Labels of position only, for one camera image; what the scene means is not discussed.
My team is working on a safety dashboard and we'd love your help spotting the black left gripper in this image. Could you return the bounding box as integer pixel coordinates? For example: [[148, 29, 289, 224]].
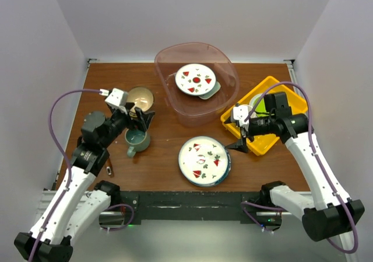
[[101, 102, 154, 148]]

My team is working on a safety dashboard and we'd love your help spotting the pale green divided dish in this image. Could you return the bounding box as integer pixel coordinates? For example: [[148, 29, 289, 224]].
[[199, 81, 221, 100]]

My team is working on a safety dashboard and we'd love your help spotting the watermelon pattern plate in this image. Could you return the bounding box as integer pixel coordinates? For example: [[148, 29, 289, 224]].
[[178, 136, 219, 187], [175, 64, 217, 96]]

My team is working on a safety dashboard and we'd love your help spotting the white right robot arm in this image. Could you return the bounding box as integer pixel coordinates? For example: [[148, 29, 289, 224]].
[[225, 92, 365, 242]]

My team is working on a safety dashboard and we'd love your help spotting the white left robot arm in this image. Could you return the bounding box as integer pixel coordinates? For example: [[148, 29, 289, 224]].
[[14, 108, 155, 261]]

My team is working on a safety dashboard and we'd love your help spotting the clear pink plastic bin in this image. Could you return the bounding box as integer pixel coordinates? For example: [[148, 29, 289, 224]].
[[154, 42, 240, 127]]

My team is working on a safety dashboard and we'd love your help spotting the blue patterned bottom plate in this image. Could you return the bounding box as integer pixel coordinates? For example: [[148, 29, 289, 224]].
[[205, 141, 231, 187]]

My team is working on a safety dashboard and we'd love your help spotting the teal ceramic mug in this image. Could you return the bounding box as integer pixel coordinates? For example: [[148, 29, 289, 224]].
[[124, 130, 150, 158]]

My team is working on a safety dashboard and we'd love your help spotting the beige ceramic bowl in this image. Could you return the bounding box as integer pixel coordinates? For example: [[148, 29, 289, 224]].
[[127, 86, 154, 117]]

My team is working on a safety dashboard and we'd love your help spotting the yellow plastic tray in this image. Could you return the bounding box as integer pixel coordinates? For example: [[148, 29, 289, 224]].
[[220, 76, 308, 156]]

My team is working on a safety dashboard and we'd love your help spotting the lime green plate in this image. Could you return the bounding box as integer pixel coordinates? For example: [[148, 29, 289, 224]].
[[252, 95, 266, 113]]

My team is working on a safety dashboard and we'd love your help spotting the light blue white mug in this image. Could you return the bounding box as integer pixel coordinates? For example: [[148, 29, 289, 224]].
[[245, 104, 257, 118]]

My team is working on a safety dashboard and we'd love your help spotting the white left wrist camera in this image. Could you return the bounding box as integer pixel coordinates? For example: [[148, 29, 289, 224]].
[[100, 88, 128, 114]]

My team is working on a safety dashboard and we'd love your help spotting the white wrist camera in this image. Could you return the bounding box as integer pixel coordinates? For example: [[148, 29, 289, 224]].
[[230, 103, 249, 130], [100, 88, 128, 114]]

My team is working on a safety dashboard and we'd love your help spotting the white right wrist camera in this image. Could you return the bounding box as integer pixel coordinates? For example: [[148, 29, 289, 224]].
[[230, 103, 249, 130]]

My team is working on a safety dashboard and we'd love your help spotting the spatula with wooden handle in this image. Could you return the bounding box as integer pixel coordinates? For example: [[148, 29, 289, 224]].
[[105, 159, 114, 177]]

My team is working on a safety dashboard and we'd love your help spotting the black mounting base plate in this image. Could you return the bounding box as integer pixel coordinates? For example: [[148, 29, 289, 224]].
[[87, 190, 295, 226]]

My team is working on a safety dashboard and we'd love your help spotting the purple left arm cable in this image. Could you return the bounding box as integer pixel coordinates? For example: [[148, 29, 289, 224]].
[[29, 88, 107, 262]]

